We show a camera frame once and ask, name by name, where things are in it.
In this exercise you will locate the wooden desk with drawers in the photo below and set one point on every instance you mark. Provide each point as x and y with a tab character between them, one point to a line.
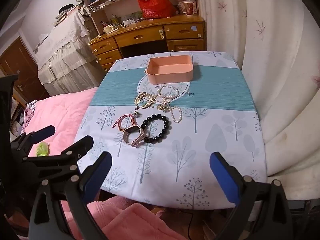
140	36

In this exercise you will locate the pink fleece cloth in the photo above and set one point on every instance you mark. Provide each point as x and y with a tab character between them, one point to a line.
130	220

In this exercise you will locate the white floral curtain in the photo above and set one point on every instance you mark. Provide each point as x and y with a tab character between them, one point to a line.
275	67

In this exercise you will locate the white lace cover cloth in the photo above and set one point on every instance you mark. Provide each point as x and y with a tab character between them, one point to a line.
67	52

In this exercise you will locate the rose gold wrist watch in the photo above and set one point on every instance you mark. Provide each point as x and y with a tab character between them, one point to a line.
142	136

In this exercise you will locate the purple patterned cloth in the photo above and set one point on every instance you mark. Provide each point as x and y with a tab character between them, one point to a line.
29	113

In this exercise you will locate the black hat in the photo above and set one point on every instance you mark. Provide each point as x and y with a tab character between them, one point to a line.
66	8

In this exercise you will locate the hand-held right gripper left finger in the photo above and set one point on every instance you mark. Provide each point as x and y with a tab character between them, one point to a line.
99	172

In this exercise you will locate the brown wooden door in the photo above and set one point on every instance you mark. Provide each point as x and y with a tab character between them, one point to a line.
18	65

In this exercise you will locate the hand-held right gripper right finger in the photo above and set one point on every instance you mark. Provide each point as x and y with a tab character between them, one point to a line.
222	176

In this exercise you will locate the wooden shelf hutch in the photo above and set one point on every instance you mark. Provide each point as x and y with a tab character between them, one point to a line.
100	17

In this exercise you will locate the pink plastic tray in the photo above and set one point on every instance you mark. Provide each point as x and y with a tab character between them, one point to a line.
170	77

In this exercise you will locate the gold pendant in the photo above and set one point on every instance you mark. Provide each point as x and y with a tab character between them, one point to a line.
161	107

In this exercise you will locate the stack of books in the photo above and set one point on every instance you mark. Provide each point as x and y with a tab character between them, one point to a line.
63	16

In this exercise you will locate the red patterned paper cup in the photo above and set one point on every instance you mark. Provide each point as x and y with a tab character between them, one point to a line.
190	8

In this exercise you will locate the pink blanket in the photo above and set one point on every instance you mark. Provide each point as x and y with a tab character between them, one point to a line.
62	112

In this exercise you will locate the white mug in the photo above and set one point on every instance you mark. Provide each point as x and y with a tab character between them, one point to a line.
108	29

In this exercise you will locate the tree print tablecloth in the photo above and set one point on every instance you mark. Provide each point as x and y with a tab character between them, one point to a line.
200	142

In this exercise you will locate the green wrapper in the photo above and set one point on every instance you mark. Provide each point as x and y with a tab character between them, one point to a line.
42	149

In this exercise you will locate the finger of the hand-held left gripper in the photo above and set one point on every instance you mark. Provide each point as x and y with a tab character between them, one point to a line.
83	143
45	131

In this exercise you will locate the red plastic bag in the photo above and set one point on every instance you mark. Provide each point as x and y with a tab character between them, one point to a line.
156	3

